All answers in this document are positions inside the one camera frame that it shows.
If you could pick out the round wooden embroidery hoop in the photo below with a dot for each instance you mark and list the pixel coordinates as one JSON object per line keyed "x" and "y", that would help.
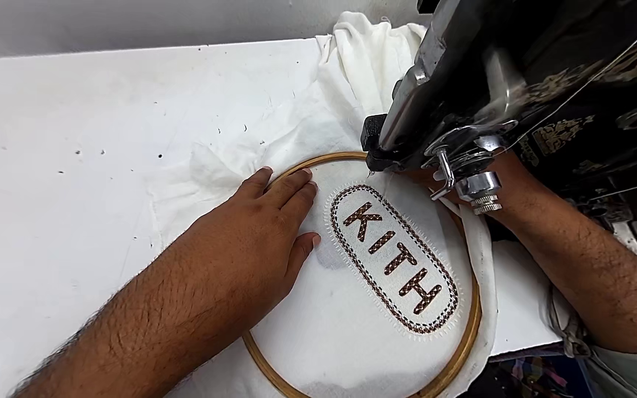
{"x": 471, "y": 326}

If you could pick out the dark multicoloured patterned cloth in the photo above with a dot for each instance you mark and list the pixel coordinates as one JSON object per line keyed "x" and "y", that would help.
{"x": 542, "y": 376}

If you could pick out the white sewing thread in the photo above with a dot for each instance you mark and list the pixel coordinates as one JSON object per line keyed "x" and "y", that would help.
{"x": 586, "y": 93}

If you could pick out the person's left ring finger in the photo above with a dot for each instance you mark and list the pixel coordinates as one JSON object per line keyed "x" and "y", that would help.
{"x": 255, "y": 183}

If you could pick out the person's left thumb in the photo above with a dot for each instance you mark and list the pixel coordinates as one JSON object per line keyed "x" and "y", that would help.
{"x": 300, "y": 255}

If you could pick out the person's right forearm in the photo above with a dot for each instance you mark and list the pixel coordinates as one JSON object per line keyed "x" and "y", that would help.
{"x": 584, "y": 251}

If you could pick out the person's left hand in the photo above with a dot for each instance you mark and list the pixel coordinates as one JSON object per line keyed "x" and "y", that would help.
{"x": 246, "y": 237}

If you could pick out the person's left index finger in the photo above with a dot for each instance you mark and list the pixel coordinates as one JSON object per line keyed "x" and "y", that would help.
{"x": 299, "y": 203}

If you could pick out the white fabric with embroidered lettering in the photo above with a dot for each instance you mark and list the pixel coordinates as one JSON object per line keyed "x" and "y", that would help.
{"x": 324, "y": 315}

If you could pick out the black sewing machine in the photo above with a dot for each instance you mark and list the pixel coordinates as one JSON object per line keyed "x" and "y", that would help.
{"x": 462, "y": 72}

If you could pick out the person's left middle finger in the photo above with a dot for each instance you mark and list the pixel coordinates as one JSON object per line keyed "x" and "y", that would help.
{"x": 288, "y": 187}

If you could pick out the person's left forearm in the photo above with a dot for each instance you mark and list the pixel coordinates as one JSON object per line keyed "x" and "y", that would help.
{"x": 152, "y": 315}

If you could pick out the person's right hand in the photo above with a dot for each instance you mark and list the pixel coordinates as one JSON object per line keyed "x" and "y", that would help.
{"x": 495, "y": 185}

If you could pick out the person's body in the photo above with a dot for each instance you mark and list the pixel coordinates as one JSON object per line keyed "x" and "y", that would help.
{"x": 636, "y": 373}

